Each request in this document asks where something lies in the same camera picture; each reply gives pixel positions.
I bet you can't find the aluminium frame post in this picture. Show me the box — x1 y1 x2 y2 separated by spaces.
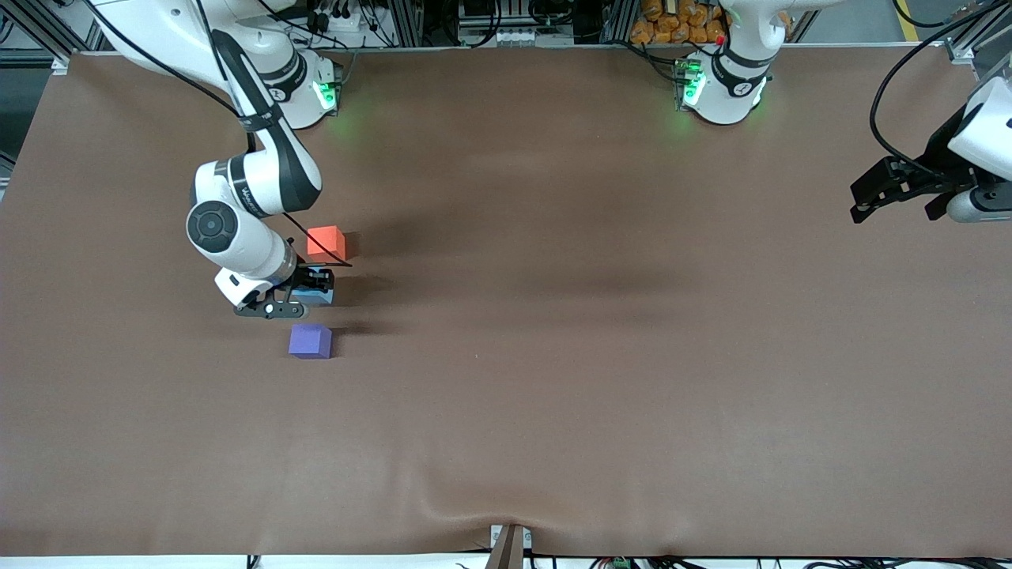
12 0 108 66
945 0 1012 64

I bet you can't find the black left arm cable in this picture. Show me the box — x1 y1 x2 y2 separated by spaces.
869 30 965 173

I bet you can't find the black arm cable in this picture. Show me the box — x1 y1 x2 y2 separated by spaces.
869 30 965 173
83 0 353 268

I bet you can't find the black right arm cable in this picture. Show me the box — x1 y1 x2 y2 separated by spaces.
83 0 353 268

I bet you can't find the orange foam block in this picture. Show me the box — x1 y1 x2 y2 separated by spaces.
307 225 347 264

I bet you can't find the purple foam block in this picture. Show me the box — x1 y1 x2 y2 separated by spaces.
289 323 333 360

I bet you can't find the metal clamp bracket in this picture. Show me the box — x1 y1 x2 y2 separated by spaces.
486 523 533 569

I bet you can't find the light blue foam block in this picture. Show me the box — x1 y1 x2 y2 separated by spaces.
296 271 335 307

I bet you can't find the white power strip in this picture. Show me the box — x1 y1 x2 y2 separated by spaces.
308 4 374 34

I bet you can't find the brown table mat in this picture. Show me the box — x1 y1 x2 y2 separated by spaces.
0 43 1012 558

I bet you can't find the pile of orange objects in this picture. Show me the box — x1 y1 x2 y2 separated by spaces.
630 0 730 45

